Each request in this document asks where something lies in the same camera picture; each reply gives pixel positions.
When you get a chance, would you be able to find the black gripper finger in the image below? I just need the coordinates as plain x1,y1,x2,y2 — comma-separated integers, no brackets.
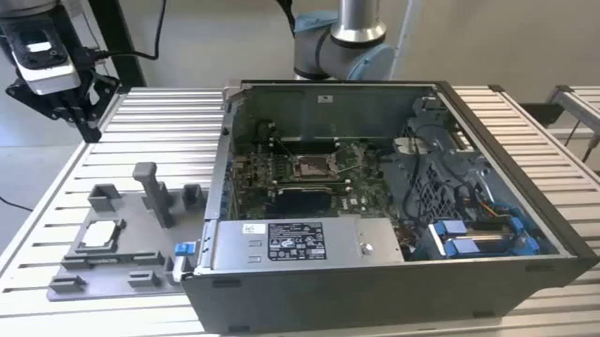
5,79,91,126
76,74,121,143

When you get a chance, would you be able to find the blue-grey drive cage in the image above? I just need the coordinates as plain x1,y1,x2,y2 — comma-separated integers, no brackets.
378,95,561,263

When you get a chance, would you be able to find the hard disk in blue carrier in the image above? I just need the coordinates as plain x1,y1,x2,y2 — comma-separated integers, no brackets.
163,240,200,284
429,219,522,240
442,234,541,260

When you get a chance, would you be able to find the coloured wire bundle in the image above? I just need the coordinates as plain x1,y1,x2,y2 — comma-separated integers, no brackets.
481,200,506,219

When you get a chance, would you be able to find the CPU socket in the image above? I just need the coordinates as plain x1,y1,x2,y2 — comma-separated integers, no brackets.
290,154,331,183

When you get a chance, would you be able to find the thin black floor cable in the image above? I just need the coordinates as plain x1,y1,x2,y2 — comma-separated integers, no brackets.
0,195,33,213

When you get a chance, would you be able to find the short locking lever wire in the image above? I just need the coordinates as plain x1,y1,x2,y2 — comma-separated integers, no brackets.
275,137,295,158

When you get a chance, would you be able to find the green motherboard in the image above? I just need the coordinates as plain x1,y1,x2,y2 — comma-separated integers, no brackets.
231,136,409,223

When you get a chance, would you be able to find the black wire in case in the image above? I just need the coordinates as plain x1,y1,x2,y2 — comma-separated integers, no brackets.
401,132,475,219

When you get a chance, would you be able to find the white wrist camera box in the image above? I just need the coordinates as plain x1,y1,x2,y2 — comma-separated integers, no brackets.
8,27,83,97

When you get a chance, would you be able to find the long locking lever wire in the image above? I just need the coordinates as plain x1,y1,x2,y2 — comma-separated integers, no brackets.
336,152,366,173

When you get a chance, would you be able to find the thick black camera cable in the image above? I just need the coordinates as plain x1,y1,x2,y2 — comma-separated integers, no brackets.
79,0,168,63

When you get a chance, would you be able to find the black vertical frame post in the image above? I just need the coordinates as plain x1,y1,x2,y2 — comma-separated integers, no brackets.
87,0,147,89

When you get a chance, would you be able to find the grey parts rack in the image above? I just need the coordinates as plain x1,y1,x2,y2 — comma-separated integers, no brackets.
45,161,212,303

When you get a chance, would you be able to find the silver power supply unit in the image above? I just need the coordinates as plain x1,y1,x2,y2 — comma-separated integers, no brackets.
196,216,406,275

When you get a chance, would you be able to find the black heatsink block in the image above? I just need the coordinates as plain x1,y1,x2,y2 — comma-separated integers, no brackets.
254,120,276,143

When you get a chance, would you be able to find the silver square CPU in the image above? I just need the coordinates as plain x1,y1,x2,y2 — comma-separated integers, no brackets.
81,220,121,249

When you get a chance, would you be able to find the metal slat side table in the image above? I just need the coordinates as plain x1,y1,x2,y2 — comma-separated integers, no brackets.
546,84,600,122

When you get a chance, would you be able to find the black open PC case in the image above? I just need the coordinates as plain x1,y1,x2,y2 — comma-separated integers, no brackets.
180,79,600,334

